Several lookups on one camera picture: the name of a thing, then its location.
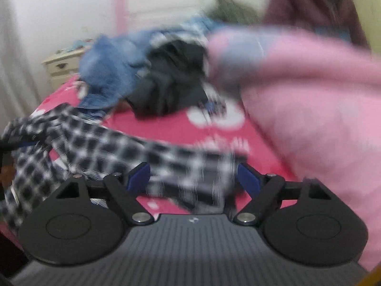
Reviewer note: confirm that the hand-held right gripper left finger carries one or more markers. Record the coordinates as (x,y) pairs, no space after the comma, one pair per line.
(140,179)

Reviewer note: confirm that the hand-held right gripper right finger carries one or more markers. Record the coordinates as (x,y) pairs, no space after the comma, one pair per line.
(248,180)

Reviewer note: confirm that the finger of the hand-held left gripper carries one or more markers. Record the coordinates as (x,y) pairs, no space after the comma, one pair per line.
(6,146)

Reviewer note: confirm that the black white plaid shirt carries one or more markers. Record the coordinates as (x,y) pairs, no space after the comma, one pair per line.
(89,143)

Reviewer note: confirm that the pink floral printed blanket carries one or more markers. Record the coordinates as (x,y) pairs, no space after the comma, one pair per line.
(184,131)

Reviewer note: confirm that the grey curtain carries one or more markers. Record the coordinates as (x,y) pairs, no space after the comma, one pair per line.
(9,80)

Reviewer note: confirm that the light pink quilt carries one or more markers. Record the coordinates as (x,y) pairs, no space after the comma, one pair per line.
(312,110)

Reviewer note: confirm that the cream nightstand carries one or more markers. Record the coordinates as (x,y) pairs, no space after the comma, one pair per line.
(59,65)

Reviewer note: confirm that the dark grey garment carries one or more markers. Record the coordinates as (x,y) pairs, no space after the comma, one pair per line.
(169,83)

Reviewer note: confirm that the blue denim jeans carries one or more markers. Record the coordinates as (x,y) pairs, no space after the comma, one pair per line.
(110,71)

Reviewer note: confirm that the olive green garment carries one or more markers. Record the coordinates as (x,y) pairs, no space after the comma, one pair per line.
(232,9)

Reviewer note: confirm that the pink white headboard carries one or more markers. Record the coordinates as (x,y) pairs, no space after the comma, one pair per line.
(120,6)

